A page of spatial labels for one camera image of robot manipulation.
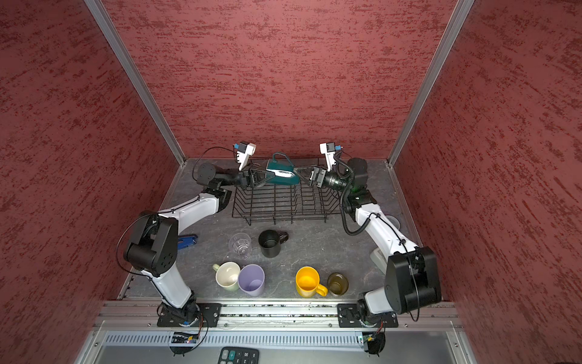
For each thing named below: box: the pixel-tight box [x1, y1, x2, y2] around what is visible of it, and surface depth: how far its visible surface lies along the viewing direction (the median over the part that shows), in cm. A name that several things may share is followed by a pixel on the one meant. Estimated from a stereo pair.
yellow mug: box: [295, 266, 329, 299], surface depth 77 cm
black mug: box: [258, 229, 290, 259], surface depth 87 cm
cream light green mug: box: [212, 260, 241, 292], surface depth 77 cm
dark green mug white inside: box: [265, 151, 300, 186], surface depth 71 cm
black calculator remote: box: [217, 346, 260, 364], surface depth 68 cm
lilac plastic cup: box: [237, 263, 266, 297], surface depth 74 cm
